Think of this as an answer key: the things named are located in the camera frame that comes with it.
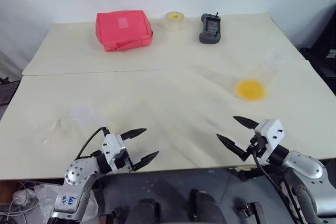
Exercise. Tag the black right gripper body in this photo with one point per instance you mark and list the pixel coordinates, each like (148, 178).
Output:
(257, 146)

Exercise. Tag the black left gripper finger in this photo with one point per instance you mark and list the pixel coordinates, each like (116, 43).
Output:
(147, 159)
(135, 132)

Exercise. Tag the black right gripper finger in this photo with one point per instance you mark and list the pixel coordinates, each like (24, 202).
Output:
(245, 121)
(232, 145)

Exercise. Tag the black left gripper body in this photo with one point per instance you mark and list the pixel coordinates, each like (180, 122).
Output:
(123, 159)

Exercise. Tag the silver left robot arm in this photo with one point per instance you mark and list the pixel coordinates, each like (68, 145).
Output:
(76, 172)

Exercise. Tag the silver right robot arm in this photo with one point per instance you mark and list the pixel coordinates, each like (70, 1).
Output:
(307, 167)

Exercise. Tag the flask with orange liquid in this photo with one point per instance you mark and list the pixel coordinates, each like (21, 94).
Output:
(252, 90)

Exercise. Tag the clear plastic bag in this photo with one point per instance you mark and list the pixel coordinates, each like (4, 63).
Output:
(39, 197)

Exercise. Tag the dark grey handheld controller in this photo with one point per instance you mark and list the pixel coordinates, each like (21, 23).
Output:
(210, 31)

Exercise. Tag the red fabric pouch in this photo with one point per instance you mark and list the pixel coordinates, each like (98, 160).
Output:
(122, 31)

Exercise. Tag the black equipment beside table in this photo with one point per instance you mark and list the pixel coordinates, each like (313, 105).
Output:
(321, 51)

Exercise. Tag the clear tape roll yellow core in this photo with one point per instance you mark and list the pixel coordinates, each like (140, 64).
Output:
(174, 22)

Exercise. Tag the dark clutter beside table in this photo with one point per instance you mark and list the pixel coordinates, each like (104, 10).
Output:
(8, 93)

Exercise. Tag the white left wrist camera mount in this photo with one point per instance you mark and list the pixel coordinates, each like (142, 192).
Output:
(111, 145)

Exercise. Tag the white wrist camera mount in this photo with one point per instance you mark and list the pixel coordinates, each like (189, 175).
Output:
(111, 145)
(271, 132)

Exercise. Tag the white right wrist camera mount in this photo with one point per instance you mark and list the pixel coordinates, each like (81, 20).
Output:
(271, 132)

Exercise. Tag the dark metal bracket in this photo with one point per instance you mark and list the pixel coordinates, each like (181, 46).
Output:
(250, 212)

